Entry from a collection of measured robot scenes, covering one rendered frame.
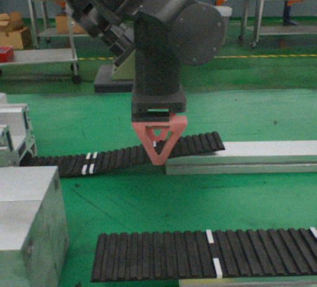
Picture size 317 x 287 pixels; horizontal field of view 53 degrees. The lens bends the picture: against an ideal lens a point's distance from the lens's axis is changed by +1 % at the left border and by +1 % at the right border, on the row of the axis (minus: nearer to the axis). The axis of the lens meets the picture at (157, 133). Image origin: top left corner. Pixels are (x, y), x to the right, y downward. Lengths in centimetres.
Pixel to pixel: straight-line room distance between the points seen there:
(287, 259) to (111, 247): 15
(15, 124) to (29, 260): 27
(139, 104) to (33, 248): 19
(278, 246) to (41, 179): 22
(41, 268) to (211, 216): 20
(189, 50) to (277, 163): 24
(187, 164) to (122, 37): 51
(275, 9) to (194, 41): 828
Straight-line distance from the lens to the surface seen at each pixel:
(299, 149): 50
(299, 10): 883
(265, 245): 32
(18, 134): 50
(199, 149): 43
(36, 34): 523
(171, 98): 38
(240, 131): 60
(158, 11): 30
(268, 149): 48
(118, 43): 88
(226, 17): 535
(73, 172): 46
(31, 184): 29
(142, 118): 38
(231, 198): 42
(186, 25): 30
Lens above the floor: 103
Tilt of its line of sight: 27 degrees down
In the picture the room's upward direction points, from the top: straight up
